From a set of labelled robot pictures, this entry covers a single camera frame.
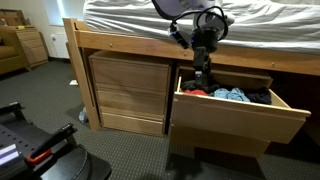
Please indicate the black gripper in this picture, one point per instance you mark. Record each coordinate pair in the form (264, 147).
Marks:
(201, 59)

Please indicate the wooden drawer holding clothes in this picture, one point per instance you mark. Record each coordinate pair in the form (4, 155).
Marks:
(233, 116)

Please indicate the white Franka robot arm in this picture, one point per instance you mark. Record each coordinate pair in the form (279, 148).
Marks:
(206, 20)

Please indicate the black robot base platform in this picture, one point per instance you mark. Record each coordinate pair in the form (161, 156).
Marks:
(66, 166)

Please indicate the plain wooden dresser drawer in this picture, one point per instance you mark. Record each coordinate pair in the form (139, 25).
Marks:
(216, 140)

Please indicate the wooden three-drawer dresser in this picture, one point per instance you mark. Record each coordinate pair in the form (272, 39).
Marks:
(130, 75)

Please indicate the black garment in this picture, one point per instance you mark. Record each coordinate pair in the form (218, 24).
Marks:
(188, 85)

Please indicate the red garment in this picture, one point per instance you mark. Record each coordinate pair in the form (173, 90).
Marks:
(196, 92)

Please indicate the light blue garment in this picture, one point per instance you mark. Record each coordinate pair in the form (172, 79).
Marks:
(232, 94)

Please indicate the wooden dresser carcass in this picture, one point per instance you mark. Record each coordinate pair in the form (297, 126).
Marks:
(240, 76)

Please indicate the navy garment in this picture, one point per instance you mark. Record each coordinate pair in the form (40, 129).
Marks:
(260, 96)

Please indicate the mattress with grey sheet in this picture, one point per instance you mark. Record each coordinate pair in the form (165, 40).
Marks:
(273, 23)

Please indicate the blue cloth on floor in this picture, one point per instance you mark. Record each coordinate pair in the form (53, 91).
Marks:
(83, 115)

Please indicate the white paper scrap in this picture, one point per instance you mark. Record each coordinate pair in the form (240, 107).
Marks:
(73, 82)

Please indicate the bright window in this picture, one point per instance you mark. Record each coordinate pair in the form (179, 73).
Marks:
(66, 10)

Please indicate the small distant wooden dresser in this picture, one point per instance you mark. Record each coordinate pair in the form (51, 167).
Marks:
(33, 46)

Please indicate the small yellow item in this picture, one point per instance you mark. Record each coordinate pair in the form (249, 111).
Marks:
(21, 27)

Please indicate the silver aluminium profile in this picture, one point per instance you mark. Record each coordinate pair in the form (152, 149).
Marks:
(8, 155)

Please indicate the metal bed frame bolt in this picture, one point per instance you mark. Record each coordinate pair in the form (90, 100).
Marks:
(111, 45)
(185, 53)
(273, 64)

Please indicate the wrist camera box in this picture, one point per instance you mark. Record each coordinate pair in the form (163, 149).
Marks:
(179, 37)

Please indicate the wooden bed frame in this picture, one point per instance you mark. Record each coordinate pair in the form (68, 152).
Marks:
(133, 43)

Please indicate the white wall radiator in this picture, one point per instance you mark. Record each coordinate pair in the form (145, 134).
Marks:
(60, 45)

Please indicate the black metal bracket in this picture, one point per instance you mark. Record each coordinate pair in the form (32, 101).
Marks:
(13, 110)

